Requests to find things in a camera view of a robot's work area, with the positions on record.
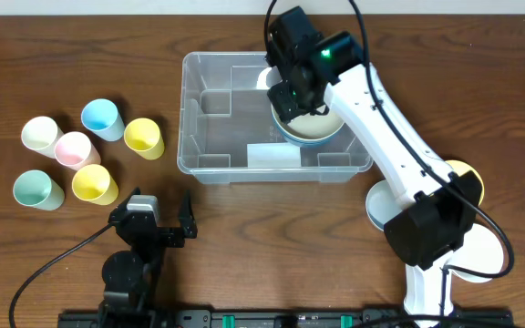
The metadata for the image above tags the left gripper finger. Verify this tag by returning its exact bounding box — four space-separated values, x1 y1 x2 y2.
178 190 198 239
112 187 140 217

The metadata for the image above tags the large beige bowl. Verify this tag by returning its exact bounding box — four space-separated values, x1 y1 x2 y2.
271 105 346 141

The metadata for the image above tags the dark blue bowl front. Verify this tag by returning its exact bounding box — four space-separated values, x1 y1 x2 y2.
271 107 346 149

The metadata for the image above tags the small grey-blue bowl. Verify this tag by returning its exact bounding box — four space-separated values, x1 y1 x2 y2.
365 180 402 231

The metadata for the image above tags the small yellow bowl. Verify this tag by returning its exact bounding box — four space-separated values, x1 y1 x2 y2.
444 159 486 206

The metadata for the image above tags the small white bowl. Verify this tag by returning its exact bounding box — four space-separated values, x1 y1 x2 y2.
448 223 504 274

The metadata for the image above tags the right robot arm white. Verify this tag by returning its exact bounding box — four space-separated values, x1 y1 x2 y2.
263 6 482 327

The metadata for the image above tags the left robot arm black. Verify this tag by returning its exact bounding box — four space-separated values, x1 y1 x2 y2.
102 189 198 318

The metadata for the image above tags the clear plastic storage container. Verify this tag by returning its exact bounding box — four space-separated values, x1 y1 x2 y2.
177 52 373 184

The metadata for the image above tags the white label in container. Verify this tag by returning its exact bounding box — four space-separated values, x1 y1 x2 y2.
247 143 302 169

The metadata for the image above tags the yellow cup front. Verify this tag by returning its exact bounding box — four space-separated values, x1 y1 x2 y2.
71 164 118 205

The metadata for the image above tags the yellow cup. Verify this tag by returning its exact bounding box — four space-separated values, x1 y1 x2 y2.
71 164 118 205
124 118 165 160

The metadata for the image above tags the pink cup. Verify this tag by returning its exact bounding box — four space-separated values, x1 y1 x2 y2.
54 131 101 170

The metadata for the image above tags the yellow cup right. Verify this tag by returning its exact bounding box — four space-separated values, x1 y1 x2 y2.
124 118 165 160

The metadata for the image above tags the mint green cup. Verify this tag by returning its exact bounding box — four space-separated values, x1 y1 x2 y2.
13 169 65 210

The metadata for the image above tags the light blue cup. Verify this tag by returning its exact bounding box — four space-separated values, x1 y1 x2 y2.
81 98 125 141

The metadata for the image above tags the cream white cup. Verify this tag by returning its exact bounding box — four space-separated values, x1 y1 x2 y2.
21 116 64 159

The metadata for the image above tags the right black cable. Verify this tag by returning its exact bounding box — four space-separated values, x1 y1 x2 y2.
262 0 516 328

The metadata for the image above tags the black cable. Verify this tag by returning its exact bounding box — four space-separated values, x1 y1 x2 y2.
8 222 114 328
262 0 516 328

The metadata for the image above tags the left black cable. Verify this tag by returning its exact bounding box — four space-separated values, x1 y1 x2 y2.
8 222 114 328

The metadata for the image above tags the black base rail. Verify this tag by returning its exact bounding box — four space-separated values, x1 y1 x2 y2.
57 307 517 328

